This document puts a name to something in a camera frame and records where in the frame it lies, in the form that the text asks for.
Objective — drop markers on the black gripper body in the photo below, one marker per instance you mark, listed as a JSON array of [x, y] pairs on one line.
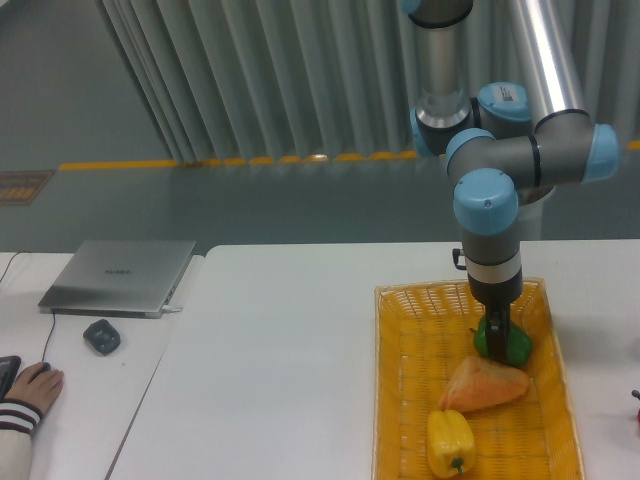
[[497, 297]]

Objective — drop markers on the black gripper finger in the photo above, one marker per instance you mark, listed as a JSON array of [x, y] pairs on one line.
[[498, 328]]

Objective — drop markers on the green bell pepper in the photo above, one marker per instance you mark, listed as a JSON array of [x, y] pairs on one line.
[[520, 342]]

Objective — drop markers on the striped sleeve forearm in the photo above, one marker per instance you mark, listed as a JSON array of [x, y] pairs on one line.
[[18, 421]]

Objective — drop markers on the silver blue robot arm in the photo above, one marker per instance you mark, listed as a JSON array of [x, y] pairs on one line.
[[508, 146]]

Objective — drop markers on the yellow woven basket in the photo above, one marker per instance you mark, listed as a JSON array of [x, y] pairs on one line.
[[423, 332]]

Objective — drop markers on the yellow bell pepper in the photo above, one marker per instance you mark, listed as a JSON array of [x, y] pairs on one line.
[[450, 444]]

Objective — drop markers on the person's hand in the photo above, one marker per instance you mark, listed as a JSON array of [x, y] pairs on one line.
[[37, 389]]

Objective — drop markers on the triangular orange bread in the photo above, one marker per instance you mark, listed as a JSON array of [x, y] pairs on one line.
[[479, 383]]

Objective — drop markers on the white usb adapter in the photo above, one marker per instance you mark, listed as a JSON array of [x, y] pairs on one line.
[[169, 309]]

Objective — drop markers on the silver closed laptop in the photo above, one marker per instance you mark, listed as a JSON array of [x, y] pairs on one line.
[[119, 278]]

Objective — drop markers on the small black tray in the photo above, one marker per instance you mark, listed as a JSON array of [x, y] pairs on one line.
[[102, 337]]

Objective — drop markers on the black keyboard edge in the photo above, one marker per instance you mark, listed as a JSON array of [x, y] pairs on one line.
[[9, 368]]

